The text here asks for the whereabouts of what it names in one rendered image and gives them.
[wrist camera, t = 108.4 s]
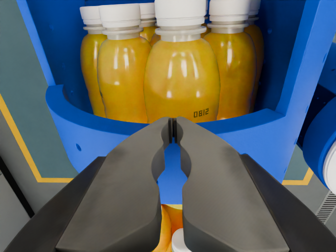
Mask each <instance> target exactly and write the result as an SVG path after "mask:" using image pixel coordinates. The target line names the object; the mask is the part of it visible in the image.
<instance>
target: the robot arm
mask: <svg viewBox="0 0 336 252"><path fill-rule="evenodd" d="M173 127H174V143H175V144H177V145H178V146H179V147H180V168H181V170H182V171H183V172H184V174H185V175H186V177H187V178H188V179H187V181H186V182H185V184H184V185H183V187H182V223H183V238H184V243H185V245H186V247H187V248H188V249H189V250H190V251H191V252H336V237H335V236H334V235H333V234H332V232H331V231H330V230H329V229H328V228H327V227H326V226H325V225H324V223H323V222H322V221H321V220H320V219H319V218H318V217H317V216H316V215H315V214H314V213H313V212H312V211H311V210H310V209H309V208H308V207H307V206H306V205H305V204H303V203H302V202H301V201H300V200H299V199H298V198H297V197H296V196H295V195H293V194H292V193H291V192H290V191H289V190H288V189H287V188H285V187H284V186H283V185H282V184H281V183H280V182H279V181H278V180H276V179H275V178H274V177H273V176H272V175H271V174H270V173H269V172H267V171H266V170H265V169H264V168H263V167H262V166H261V165H259V164H258V163H257V162H256V161H255V160H254V159H253V158H252V157H250V156H249V155H248V154H240V153H239V152H238V151H237V150H236V149H235V148H233V147H232V146H231V145H230V144H229V143H227V142H226V141H225V140H223V139H222V138H220V137H219V136H217V135H216V134H214V133H212V132H210V131H209V130H207V129H205V128H203V127H201V126H199V125H198V124H196V123H194V122H192V121H190V120H188V119H187V118H185V117H182V116H178V117H168V116H166V117H161V118H160V119H158V120H156V121H154V122H153V123H151V124H149V125H148V126H146V127H144V128H142V129H141V130H139V131H137V132H135V133H134V134H132V135H131V136H129V137H128V138H126V139H125V140H123V141H122V142H121V143H120V144H118V145H117V146H116V147H115V148H114V149H113V150H111V151H110V152H109V153H108V154H107V155H106V156H98V157H97V158H96V159H95V160H94V161H92V162H91V163H90V164H89V165H88V166H87V167H86V168H85V169H84V170H82V171H81V172H80V173H79V174H78V175H77V176H76V177H75V178H74V179H73V180H71V181H70V182H69V183H68V184H67V185H66V186H65V187H64V188H63V189H61V190H60V191H59V192H58V193H57V194H56V195H55V196H54V197H53V198H52V199H50V200H49V201H48V202H47V203H46V204H45V205H44V206H43V207H42V208H41V209H40V210H39V211H38V212H37V213H36V214H35V215H34V216H33V217H32V218H31V219H30V220H29V221H28V222H27V223H26V224H25V226H24V227H23V228H22V229H21V230H20V231H19V232H18V234H17V235H16V236H15V237H14V239H13V240H12V241H11V242H10V244H9V245H8V246H7V247H6V249H5V250H4V251H3V252H152V251H153V250H154V249H155V248H156V247H157V246H158V244H159V242H160V235H161V225H162V209H161V199H160V189H159V186H158V184H157V183H156V182H157V180H158V178H159V176H160V175H161V174H162V172H163V171H164V170H165V153H164V151H165V149H166V148H167V147H168V146H169V144H172V140H173Z"/></svg>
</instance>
